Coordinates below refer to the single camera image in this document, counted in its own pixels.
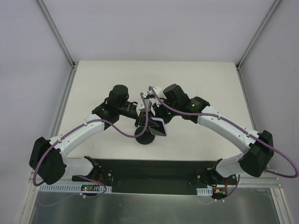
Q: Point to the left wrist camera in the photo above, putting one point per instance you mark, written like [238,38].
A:
[143,105]

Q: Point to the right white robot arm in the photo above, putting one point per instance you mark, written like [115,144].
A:
[255,147]

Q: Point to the left aluminium frame post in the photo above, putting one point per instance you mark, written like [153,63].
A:
[55,32]

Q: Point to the right aluminium frame post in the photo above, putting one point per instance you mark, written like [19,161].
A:
[258,33]

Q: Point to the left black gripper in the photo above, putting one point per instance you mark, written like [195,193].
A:
[140,119]

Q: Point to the black phone stand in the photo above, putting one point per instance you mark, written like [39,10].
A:
[146,138]

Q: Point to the left white cable duct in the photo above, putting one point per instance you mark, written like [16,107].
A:
[75,188]

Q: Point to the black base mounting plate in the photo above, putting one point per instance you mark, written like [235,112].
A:
[154,177]

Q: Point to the black phone lavender case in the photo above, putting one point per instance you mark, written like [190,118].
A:
[157,126]

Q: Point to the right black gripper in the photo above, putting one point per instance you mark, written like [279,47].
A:
[158,111]

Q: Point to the right white cable duct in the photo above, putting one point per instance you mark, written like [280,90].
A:
[204,191]

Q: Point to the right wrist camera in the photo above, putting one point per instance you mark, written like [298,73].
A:
[153,91]

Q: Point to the white cable duct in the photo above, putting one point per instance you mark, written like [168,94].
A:
[204,191]
[75,188]

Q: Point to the front aluminium rail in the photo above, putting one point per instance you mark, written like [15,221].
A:
[257,179]

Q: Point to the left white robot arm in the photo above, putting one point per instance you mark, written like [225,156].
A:
[49,157]

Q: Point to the aluminium frame post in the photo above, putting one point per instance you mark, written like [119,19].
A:
[55,32]
[258,33]

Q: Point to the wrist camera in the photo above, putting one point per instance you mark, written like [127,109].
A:
[143,105]
[153,91]

